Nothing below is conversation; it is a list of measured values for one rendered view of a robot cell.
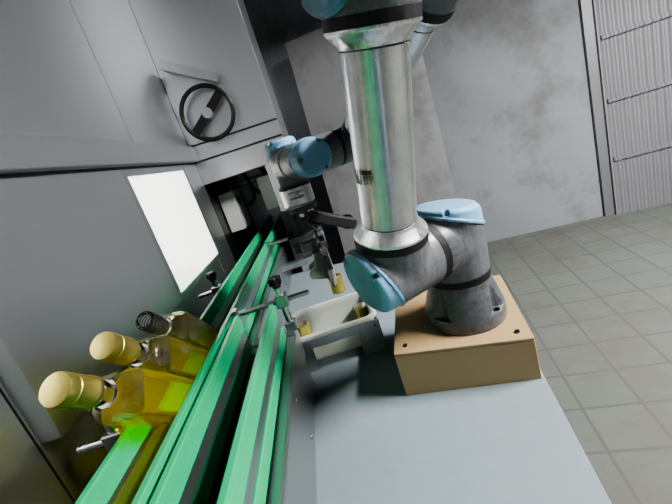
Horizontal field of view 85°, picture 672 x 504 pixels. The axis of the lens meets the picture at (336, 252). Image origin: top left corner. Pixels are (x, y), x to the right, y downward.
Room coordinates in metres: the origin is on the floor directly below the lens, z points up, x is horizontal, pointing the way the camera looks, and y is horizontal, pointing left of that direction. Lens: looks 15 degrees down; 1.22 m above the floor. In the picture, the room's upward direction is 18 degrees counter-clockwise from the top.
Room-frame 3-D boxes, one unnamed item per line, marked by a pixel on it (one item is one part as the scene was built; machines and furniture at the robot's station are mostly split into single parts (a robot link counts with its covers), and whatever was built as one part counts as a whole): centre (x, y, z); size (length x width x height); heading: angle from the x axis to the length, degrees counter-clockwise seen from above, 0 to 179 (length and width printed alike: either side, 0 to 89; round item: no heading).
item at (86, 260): (0.88, 0.42, 1.15); 0.90 x 0.03 x 0.34; 179
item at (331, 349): (0.85, 0.09, 0.79); 0.27 x 0.17 x 0.08; 89
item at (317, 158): (0.78, -0.01, 1.22); 0.11 x 0.11 x 0.08; 24
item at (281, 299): (0.74, 0.17, 0.95); 0.17 x 0.03 x 0.12; 89
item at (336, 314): (0.85, 0.07, 0.80); 0.22 x 0.17 x 0.09; 89
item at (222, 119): (1.56, 0.30, 1.49); 0.21 x 0.05 x 0.21; 89
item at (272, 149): (0.86, 0.04, 1.22); 0.09 x 0.08 x 0.11; 24
